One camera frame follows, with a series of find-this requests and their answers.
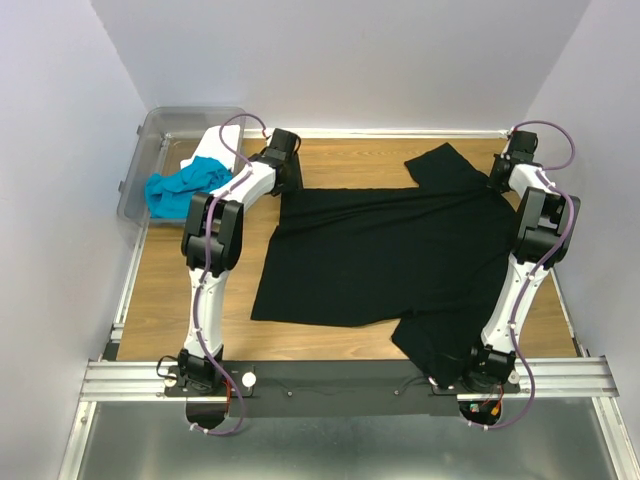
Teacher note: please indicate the white t shirt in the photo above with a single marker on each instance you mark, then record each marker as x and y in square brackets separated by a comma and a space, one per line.
[220, 144]

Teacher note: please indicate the black t shirt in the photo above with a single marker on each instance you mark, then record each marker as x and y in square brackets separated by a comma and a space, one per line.
[433, 257]

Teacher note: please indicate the teal t shirt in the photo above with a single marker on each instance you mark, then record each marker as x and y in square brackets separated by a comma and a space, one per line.
[169, 197]

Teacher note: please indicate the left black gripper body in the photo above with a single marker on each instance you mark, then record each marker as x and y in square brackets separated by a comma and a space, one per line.
[294, 181]

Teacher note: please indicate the aluminium frame rail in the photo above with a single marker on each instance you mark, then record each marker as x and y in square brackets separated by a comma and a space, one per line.
[564, 423]

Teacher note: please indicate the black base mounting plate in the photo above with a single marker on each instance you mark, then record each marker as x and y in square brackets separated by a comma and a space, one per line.
[296, 389]

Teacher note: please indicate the clear plastic storage bin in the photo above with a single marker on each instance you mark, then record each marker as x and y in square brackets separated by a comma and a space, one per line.
[167, 136]

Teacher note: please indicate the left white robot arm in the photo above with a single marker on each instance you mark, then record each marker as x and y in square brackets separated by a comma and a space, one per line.
[212, 243]

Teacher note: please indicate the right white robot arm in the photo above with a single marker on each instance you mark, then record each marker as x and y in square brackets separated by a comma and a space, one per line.
[545, 221]

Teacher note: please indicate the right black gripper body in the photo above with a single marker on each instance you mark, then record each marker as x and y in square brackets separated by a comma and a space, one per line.
[495, 182]

